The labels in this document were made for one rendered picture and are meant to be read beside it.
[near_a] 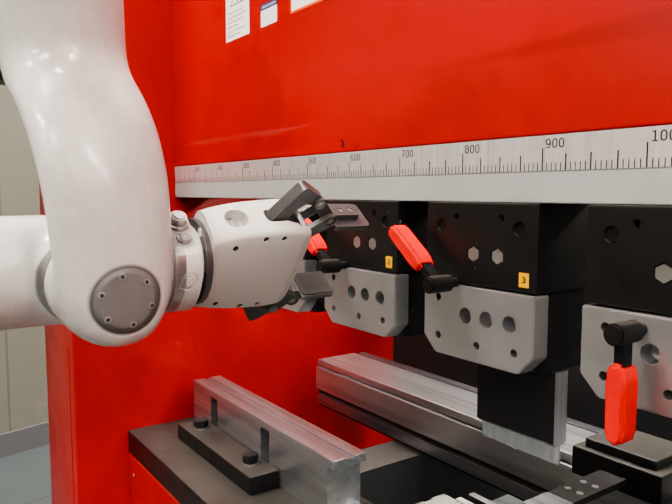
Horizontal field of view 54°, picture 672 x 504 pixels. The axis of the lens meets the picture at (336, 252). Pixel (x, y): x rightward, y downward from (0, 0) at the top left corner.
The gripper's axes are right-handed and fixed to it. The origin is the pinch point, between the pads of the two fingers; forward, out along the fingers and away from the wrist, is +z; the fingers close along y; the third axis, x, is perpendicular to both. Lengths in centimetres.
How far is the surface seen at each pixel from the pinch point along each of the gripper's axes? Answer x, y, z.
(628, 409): 27.0, -7.9, 9.4
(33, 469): -141, 280, 20
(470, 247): 4.5, -4.0, 12.9
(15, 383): -186, 269, 18
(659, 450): 25.8, 12.0, 39.7
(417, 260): 2.5, -0.5, 8.9
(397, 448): -2, 54, 39
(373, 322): -1.0, 13.8, 12.3
